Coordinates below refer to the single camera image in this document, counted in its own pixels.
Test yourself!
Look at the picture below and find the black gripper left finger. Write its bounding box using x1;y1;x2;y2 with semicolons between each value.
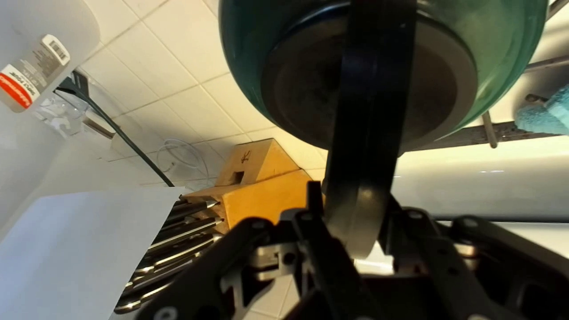
134;179;380;320

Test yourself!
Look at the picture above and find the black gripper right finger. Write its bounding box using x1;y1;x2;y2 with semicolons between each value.
378;197;569;320

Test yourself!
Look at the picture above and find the white gas stove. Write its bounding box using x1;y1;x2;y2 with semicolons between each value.
389;0;569;223

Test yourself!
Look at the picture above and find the dark green tea kettle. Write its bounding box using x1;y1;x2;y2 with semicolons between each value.
218;0;549;262

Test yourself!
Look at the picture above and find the translucent plastic jar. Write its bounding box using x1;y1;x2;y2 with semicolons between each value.
0;0;104;236

